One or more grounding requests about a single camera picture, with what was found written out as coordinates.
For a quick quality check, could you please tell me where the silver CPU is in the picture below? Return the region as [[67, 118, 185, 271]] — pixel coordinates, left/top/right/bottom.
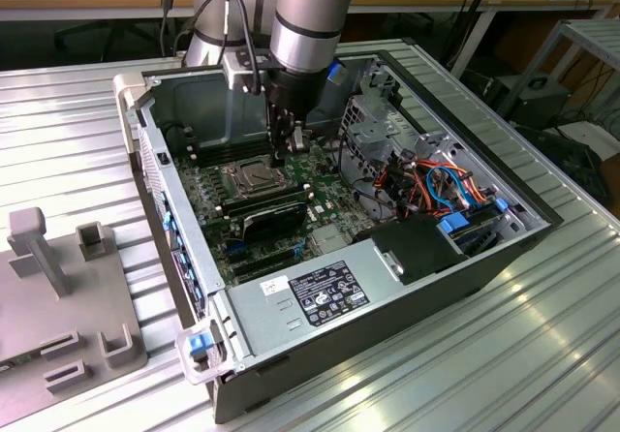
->
[[243, 165, 273, 190]]

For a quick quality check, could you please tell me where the metal socket cover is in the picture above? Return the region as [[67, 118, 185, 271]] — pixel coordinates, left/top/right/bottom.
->
[[225, 159, 291, 199]]

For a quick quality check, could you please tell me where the black RAM slot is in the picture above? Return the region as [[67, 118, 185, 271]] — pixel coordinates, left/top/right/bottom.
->
[[191, 139, 269, 159], [192, 144, 270, 165], [189, 133, 268, 153]]

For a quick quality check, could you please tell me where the CPU socket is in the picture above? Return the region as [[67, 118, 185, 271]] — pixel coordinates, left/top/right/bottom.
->
[[221, 157, 293, 200]]

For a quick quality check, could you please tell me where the black expansion slot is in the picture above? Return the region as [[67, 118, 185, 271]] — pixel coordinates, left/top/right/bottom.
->
[[227, 245, 299, 266], [234, 257, 301, 278]]

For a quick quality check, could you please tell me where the metal drive cage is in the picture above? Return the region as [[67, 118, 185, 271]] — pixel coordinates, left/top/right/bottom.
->
[[338, 95, 419, 220]]

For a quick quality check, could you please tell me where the green motherboard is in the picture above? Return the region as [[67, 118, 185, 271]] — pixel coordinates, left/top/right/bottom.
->
[[167, 124, 362, 289]]

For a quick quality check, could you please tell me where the black graphics card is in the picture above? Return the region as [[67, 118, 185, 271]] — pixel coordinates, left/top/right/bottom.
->
[[239, 199, 310, 245]]

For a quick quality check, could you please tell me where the silver chipset heatsink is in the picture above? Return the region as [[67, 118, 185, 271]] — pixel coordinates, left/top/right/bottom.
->
[[309, 225, 351, 255]]

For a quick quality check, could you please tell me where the black plastic shroud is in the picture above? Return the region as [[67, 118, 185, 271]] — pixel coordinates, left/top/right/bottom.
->
[[352, 212, 470, 287]]

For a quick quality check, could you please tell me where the hard disk in blue carrier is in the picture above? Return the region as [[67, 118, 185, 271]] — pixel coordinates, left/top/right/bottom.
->
[[435, 198, 510, 259]]

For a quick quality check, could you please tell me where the grey power supply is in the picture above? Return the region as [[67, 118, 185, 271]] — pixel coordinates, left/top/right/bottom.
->
[[223, 236, 406, 359]]

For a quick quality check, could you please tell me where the grey PC case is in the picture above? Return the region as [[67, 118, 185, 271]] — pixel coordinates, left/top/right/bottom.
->
[[113, 48, 566, 426]]

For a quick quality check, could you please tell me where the blue case latch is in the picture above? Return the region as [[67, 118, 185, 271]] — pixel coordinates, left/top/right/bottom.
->
[[186, 333, 215, 359]]

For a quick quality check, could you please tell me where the grey metal shelf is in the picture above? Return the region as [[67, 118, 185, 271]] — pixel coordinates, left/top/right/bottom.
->
[[498, 17, 620, 128]]

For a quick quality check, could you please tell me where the grey parts rack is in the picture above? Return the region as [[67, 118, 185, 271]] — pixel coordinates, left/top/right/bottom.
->
[[0, 206, 149, 428]]

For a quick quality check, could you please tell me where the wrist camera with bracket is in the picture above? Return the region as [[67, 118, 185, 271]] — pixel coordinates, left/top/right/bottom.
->
[[223, 49, 266, 95]]

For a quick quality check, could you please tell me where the black camera cable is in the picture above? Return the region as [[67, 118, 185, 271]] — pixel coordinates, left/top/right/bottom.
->
[[212, 0, 265, 95]]

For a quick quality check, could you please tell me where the black power cable bundle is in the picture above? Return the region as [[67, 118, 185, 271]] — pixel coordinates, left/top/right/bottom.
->
[[338, 131, 419, 221]]

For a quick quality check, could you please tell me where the orange red wire bundle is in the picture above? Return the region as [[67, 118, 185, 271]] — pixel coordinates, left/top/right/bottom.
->
[[415, 158, 491, 201]]

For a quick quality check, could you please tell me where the blue wire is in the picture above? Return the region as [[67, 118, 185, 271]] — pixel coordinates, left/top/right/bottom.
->
[[424, 162, 475, 216]]

